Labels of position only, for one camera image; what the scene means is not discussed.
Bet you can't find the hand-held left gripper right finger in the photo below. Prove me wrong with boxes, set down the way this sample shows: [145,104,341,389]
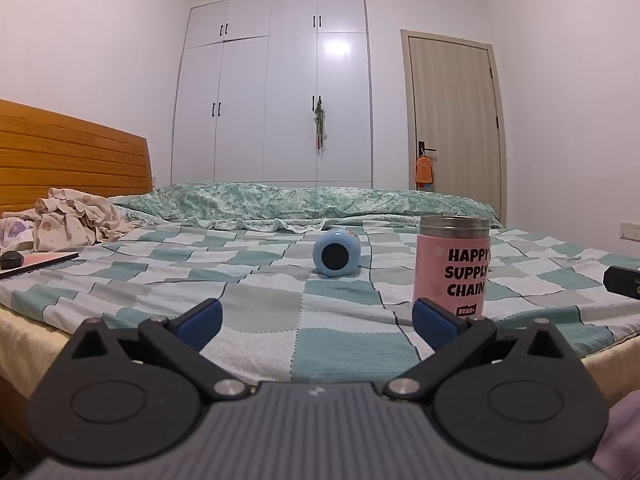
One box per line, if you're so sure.
[382,298,567,404]

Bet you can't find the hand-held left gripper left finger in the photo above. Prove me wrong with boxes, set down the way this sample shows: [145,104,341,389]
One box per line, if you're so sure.
[70,298,251,404]

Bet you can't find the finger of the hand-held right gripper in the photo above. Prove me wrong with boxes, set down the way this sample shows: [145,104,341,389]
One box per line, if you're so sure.
[603,265,640,301]

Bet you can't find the blue cup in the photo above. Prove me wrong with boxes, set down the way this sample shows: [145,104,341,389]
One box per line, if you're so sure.
[313,227,361,279]

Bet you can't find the pink cup with metal rim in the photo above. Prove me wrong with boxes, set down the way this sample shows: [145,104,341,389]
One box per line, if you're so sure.
[412,215,492,322]

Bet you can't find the checked green white blanket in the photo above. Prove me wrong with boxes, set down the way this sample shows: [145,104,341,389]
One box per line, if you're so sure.
[0,219,640,382]

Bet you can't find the orange hanging toy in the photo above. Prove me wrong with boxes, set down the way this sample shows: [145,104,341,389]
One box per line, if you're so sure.
[415,155,435,191]

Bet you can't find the green floral quilt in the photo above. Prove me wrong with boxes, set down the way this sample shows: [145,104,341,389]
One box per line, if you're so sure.
[109,182,502,234]

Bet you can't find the person's purple clothing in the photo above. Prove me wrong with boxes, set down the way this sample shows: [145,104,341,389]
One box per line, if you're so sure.
[592,392,640,480]

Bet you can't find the pink flat tablet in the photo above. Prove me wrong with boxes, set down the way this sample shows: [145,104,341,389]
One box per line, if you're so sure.
[0,251,80,281]

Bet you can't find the cream printed crumpled clothes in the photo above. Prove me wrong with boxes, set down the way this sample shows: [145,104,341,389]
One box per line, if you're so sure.
[2,187,144,252]

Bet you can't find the cream mattress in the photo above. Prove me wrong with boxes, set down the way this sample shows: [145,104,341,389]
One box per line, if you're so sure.
[0,304,640,397]

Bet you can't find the purple printed pillow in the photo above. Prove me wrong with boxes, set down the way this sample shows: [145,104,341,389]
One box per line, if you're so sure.
[0,217,37,255]

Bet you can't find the beige wooden door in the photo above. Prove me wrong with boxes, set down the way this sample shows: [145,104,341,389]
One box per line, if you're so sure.
[400,29,509,229]

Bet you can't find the white wardrobe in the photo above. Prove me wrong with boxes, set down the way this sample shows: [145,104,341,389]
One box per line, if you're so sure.
[170,0,374,189]

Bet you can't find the hanging wardrobe ornament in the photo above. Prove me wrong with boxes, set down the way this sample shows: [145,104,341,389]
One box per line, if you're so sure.
[312,101,329,150]

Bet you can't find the wooden bed frame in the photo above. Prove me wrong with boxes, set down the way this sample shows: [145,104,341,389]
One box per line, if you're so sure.
[0,98,153,466]

